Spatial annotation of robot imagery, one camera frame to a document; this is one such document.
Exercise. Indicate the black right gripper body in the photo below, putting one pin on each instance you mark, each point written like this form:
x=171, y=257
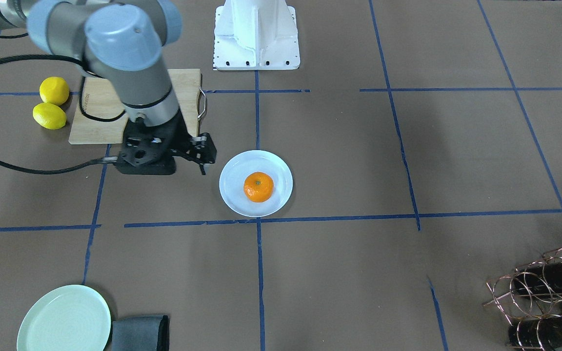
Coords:
x=182, y=135

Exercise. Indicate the light blue plate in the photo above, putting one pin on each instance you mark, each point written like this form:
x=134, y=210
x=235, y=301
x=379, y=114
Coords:
x=236, y=172

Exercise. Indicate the orange fruit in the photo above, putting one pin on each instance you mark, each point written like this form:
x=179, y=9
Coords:
x=258, y=187

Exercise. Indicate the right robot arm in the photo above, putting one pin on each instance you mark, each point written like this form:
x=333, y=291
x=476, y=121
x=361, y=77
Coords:
x=121, y=41

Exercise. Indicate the light green plate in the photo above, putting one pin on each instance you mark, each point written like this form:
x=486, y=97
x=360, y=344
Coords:
x=69, y=318

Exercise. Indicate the wooden cutting board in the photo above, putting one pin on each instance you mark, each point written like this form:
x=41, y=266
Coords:
x=98, y=102

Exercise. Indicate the lower yellow lemon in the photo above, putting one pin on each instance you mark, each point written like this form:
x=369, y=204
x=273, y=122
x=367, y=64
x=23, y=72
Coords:
x=49, y=116

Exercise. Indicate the yellow lemon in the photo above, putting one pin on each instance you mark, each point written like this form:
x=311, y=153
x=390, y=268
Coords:
x=49, y=116
x=54, y=90

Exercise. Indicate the upper yellow lemon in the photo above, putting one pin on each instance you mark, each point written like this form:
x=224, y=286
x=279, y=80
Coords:
x=54, y=90

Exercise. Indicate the dark green wine bottle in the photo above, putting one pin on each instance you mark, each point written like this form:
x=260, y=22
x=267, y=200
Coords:
x=540, y=280

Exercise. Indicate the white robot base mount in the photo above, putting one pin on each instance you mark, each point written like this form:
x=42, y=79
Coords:
x=252, y=35

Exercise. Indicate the copper wire bottle rack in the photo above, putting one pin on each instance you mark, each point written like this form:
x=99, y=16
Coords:
x=514, y=307

